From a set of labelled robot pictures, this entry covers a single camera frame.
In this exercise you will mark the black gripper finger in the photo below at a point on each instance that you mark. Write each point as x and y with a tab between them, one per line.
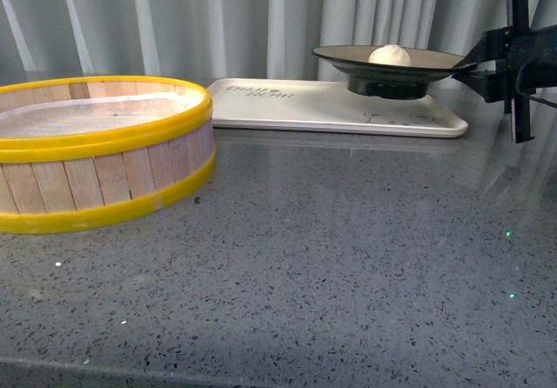
487	49
489	84

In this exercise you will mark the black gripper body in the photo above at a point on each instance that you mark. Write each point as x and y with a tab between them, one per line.
527	63

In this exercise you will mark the white steamed bun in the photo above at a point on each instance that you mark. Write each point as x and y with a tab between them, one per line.
390	54

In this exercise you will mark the black rimmed beige plate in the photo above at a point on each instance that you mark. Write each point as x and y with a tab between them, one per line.
389	81

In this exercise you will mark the white rectangular tray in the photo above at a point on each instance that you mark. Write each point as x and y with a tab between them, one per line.
267	104

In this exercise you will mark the grey pleated curtain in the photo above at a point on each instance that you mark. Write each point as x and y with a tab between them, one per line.
204	39

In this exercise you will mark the white steamer liner cloth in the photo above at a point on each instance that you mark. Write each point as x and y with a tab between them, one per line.
86	115

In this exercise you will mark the yellow rimmed wooden steamer basket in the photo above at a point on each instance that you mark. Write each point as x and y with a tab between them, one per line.
89	180

